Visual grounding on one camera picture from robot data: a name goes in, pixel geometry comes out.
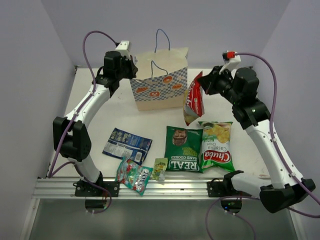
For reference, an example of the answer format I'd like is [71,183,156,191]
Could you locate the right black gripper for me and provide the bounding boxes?
[197,65,241,105]

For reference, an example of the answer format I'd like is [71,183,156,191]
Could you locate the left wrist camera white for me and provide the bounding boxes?
[115,40,131,59]

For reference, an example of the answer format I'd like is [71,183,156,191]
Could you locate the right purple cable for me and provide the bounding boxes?
[204,51,320,240]

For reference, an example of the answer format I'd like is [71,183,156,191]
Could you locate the aluminium mounting rail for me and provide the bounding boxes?
[32,177,211,200]

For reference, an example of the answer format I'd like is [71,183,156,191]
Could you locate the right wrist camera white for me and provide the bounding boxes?
[219,51,241,75]

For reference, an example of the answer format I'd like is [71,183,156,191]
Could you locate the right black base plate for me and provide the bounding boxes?
[206,178,251,198]

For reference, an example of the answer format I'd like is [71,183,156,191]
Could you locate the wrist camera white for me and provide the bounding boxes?
[219,51,241,75]
[115,40,131,59]

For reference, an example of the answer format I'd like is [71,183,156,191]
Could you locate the green Real chips bag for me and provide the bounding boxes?
[164,126,203,173]

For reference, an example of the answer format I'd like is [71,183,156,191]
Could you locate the green Chuba cassava chips bag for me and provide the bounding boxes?
[198,121,235,172]

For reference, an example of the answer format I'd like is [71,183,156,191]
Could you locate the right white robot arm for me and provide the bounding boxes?
[197,66,316,213]

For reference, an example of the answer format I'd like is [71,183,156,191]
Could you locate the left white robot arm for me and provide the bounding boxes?
[53,50,138,197]

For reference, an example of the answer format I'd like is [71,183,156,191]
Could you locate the red Chuba chips bag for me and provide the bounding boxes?
[183,71,205,126]

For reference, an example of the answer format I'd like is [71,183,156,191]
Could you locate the Fox's candy packet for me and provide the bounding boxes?
[115,157,153,196]

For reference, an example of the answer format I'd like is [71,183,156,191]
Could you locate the blue snack packet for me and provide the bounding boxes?
[102,128,153,166]

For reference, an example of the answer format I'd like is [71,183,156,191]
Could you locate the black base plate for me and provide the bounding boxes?
[206,178,251,198]
[72,180,120,197]

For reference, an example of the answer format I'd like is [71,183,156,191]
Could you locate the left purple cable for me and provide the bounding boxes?
[47,30,118,215]

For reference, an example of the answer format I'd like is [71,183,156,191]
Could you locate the small yellow-green candy packet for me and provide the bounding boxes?
[151,158,168,181]

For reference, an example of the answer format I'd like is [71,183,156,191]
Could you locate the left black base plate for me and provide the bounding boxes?
[72,180,120,197]

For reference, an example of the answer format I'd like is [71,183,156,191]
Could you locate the checkered paper bag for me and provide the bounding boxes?
[130,40,189,112]

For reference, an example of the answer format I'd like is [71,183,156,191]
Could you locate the purple cable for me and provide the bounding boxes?
[204,51,320,240]
[47,30,118,215]

